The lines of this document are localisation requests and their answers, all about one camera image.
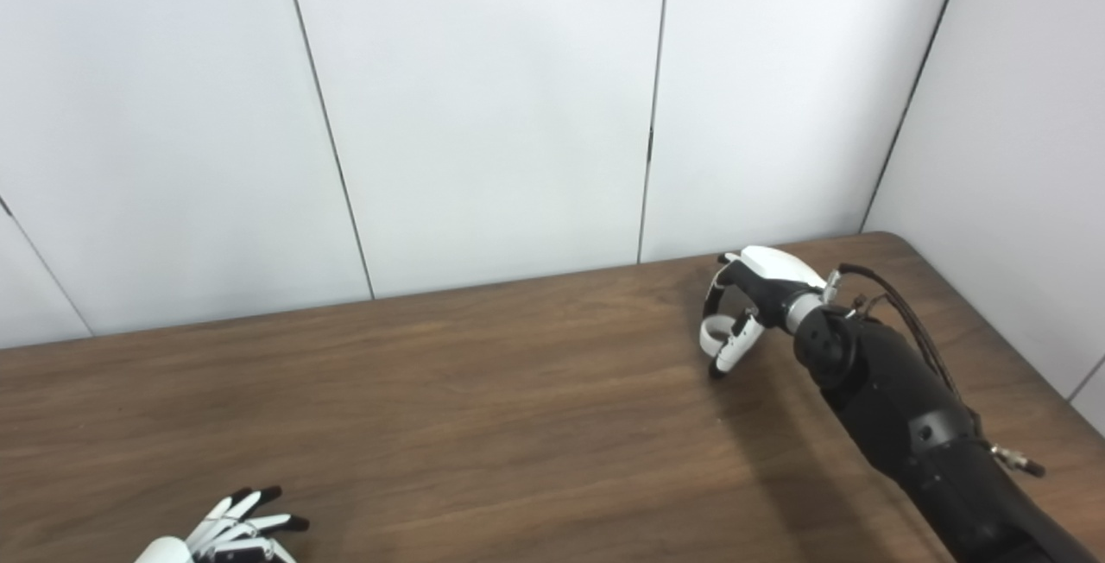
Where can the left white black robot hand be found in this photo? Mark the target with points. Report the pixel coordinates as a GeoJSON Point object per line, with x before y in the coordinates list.
{"type": "Point", "coordinates": [229, 537]}

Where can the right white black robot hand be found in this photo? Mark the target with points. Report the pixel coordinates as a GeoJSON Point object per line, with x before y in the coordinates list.
{"type": "Point", "coordinates": [777, 274]}

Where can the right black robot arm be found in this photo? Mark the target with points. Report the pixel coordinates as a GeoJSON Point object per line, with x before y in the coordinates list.
{"type": "Point", "coordinates": [906, 408]}

